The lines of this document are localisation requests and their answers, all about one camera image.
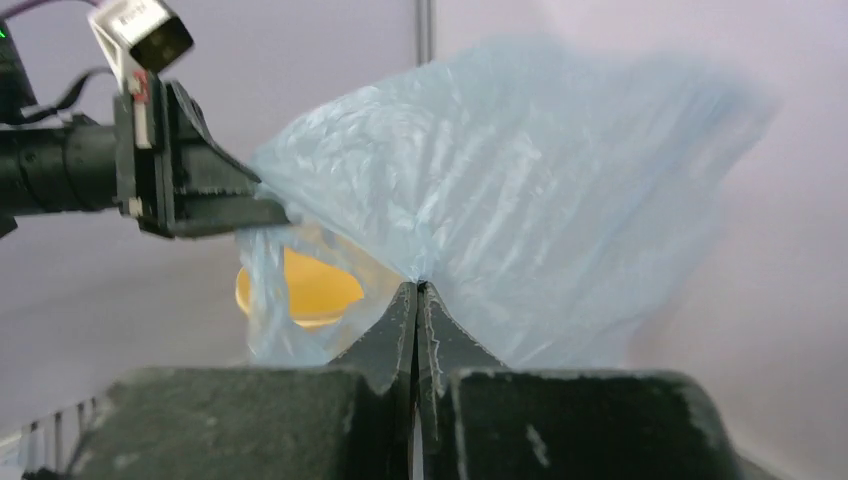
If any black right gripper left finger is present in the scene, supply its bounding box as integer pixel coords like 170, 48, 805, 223
67, 283, 418, 479

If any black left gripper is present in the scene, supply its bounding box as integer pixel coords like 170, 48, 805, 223
114, 72, 290, 239

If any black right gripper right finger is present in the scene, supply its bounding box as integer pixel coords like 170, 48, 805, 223
416, 283, 744, 479

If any yellow capybara trash bin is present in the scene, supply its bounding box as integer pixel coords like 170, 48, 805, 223
234, 246, 367, 331

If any light blue plastic trash bag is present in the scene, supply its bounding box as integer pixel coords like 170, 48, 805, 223
237, 37, 776, 368

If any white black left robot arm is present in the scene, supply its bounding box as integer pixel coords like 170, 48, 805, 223
1, 30, 289, 239

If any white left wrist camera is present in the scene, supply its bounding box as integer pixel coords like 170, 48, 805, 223
87, 0, 194, 91

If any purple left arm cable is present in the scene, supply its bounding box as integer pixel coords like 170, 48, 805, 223
0, 0, 101, 21

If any white slotted cable duct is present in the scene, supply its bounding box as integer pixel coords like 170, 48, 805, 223
1, 397, 98, 479

